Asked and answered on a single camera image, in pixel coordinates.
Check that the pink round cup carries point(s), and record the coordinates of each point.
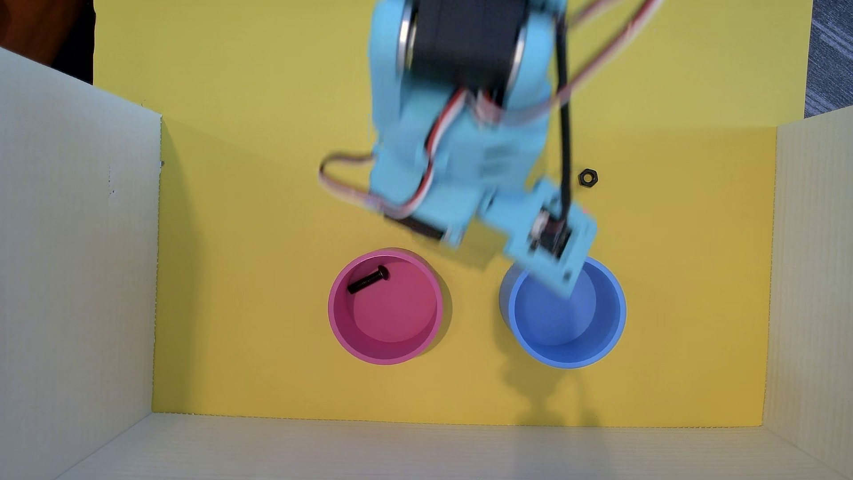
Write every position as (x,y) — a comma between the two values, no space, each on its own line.
(393,320)

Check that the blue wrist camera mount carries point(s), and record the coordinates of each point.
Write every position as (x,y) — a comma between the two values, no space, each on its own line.
(516,230)

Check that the black bolt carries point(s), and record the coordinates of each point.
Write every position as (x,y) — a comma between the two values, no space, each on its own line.
(366,282)

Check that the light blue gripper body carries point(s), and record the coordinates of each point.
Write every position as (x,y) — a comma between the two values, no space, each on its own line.
(420,226)

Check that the light blue robot arm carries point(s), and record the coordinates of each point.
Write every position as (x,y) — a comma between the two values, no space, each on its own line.
(466,40)

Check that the black hex nut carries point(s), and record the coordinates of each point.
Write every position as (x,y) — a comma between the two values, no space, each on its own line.
(582,178)

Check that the white cardboard box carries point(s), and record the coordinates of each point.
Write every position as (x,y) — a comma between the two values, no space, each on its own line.
(73,280)

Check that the blue round cup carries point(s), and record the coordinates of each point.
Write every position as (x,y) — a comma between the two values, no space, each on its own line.
(566,333)

